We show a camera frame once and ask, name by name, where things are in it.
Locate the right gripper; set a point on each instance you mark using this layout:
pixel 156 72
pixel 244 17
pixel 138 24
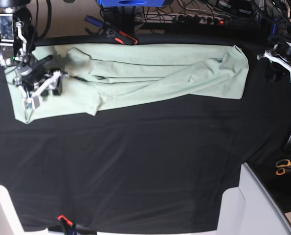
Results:
pixel 30 76

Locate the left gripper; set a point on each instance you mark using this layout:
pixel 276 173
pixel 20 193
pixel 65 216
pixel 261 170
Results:
pixel 273 70

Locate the light green T-shirt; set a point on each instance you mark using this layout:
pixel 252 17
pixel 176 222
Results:
pixel 109 76

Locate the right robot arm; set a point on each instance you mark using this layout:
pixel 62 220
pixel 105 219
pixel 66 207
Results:
pixel 17 42

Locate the blue orange clamp right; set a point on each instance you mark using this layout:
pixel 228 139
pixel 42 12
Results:
pixel 273 29

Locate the blue orange clamp top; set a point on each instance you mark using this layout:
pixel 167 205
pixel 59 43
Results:
pixel 111 32

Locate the blue box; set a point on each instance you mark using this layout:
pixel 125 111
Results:
pixel 138 3

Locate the white power strip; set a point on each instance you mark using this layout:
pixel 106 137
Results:
pixel 169 18

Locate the white chair left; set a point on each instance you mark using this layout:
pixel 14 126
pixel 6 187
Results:
pixel 9 220

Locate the grey chair right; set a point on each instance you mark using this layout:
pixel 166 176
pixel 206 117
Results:
pixel 249 209

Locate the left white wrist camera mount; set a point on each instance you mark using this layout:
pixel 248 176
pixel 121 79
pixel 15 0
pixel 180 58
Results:
pixel 286 67

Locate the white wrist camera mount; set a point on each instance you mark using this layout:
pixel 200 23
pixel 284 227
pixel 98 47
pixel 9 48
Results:
pixel 32 101
pixel 286 67

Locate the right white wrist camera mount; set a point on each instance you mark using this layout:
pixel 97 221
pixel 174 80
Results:
pixel 32 101

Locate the orange handled scissors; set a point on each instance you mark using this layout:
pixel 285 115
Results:
pixel 282 167

